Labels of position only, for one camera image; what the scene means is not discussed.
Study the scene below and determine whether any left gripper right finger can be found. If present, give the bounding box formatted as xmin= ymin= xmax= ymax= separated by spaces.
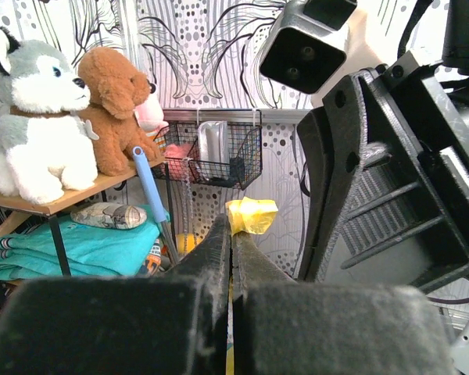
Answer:
xmin=231 ymin=233 xmax=455 ymax=374

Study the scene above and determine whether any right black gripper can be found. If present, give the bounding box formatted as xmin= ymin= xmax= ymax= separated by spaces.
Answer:
xmin=297 ymin=54 xmax=469 ymax=289

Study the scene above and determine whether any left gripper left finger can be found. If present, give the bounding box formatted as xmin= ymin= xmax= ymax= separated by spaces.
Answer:
xmin=0 ymin=214 xmax=231 ymax=374

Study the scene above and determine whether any yellow trash bag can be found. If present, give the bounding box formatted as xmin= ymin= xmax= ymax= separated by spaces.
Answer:
xmin=226 ymin=198 xmax=282 ymax=374

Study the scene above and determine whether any yellow duck plush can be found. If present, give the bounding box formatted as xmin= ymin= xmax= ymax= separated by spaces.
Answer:
xmin=176 ymin=233 xmax=200 ymax=258

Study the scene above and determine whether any blue floor mop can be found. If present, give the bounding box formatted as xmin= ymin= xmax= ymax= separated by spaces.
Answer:
xmin=132 ymin=146 xmax=179 ymax=266

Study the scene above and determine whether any teal folded cloth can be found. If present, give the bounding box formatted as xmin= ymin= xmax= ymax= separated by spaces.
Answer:
xmin=0 ymin=216 xmax=159 ymax=280

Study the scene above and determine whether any silver foil pouch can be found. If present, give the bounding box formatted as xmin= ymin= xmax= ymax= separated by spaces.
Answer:
xmin=198 ymin=121 xmax=230 ymax=180

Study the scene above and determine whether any wooden shelf rack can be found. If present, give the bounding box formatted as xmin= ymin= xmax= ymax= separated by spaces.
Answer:
xmin=0 ymin=158 xmax=166 ymax=276

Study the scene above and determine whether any pink plush toy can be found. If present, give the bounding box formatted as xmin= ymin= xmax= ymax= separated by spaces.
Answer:
xmin=134 ymin=83 xmax=169 ymax=136

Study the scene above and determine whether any white dog plush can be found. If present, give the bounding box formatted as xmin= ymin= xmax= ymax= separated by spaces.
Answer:
xmin=0 ymin=26 xmax=98 ymax=205

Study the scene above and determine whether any brown teddy bear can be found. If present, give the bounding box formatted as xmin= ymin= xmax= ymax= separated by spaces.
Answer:
xmin=78 ymin=47 xmax=163 ymax=176

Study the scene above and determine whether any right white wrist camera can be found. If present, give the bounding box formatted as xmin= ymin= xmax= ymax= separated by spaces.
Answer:
xmin=260 ymin=1 xmax=396 ymax=108

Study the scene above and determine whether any black wire basket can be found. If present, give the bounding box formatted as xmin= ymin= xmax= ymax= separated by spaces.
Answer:
xmin=153 ymin=109 xmax=263 ymax=190

